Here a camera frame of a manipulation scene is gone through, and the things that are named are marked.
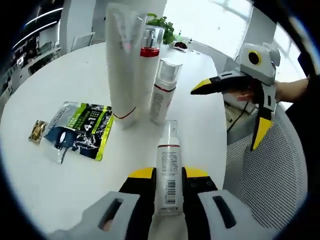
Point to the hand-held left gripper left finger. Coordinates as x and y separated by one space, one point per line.
135 200

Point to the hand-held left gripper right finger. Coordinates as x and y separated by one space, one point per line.
197 200

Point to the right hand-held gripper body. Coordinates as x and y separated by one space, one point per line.
265 67

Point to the small white skincare bottle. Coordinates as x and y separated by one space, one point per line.
168 170
162 100

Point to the large skincare bottle red collar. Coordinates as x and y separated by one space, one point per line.
148 70

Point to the green black skincare sachet packet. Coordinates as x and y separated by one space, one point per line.
85 127

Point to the white skincare tube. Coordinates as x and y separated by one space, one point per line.
120 75

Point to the gold foil skincare sachet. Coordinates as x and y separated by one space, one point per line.
38 131

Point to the person's right hand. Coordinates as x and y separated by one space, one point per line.
282 91

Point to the person's black clothing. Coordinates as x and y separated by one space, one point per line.
303 110

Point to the dark red pouch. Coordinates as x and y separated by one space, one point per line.
180 46

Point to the large window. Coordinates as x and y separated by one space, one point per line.
207 25

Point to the white mesh office chair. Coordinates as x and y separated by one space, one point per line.
270 180

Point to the potted green plant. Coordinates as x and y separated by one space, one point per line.
167 31

